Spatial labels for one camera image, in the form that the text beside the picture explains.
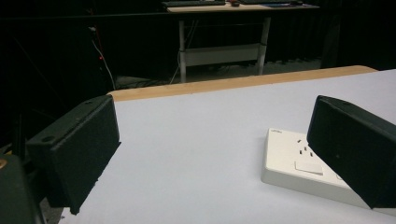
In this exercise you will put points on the white wall socket panel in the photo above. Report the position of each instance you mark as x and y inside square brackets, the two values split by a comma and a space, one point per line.
[289, 161]

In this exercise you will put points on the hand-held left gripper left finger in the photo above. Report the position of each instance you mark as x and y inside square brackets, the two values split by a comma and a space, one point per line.
[77, 149]

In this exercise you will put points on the wooden desk with white legs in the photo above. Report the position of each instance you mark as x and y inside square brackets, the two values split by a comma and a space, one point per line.
[221, 53]

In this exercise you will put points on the computer mouse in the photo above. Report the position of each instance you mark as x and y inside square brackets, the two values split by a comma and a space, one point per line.
[235, 4]

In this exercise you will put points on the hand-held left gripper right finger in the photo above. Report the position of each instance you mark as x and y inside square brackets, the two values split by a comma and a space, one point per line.
[355, 149]

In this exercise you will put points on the black keyboard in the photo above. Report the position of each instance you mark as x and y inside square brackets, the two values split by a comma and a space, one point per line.
[193, 3]

